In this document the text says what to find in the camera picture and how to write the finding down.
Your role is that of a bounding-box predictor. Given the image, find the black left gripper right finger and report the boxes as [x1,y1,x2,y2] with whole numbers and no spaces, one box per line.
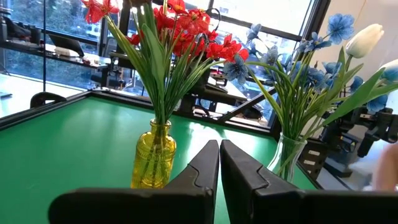
[220,139,398,224]

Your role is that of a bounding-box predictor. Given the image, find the black laptop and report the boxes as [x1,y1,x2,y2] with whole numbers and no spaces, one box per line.
[48,33,85,58]

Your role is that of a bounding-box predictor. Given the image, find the red artificial flower bunch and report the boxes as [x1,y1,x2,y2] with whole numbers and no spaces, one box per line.
[80,0,175,125]
[126,0,250,125]

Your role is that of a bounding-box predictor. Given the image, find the green table mat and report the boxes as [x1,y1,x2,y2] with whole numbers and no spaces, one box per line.
[0,96,318,224]

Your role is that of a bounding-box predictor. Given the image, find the blue artificial flower bunch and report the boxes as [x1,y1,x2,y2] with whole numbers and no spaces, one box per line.
[279,12,389,141]
[222,23,315,141]

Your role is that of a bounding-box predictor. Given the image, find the clear glass vase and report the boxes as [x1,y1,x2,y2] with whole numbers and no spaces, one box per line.
[267,132,308,184]

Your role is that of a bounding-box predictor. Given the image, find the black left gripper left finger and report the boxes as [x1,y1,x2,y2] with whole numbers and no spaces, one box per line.
[48,139,220,224]

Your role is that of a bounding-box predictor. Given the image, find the black cable loop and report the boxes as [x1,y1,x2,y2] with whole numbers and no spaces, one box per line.
[30,91,68,109]

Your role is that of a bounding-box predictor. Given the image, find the yellow glass bottle vase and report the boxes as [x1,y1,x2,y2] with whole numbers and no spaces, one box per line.
[130,119,177,190]

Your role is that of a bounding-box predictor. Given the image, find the white artificial tulip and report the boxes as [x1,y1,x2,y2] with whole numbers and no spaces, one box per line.
[320,58,398,128]
[310,24,385,134]

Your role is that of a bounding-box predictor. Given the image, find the grey desk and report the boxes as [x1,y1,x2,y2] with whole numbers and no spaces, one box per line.
[0,39,109,71]

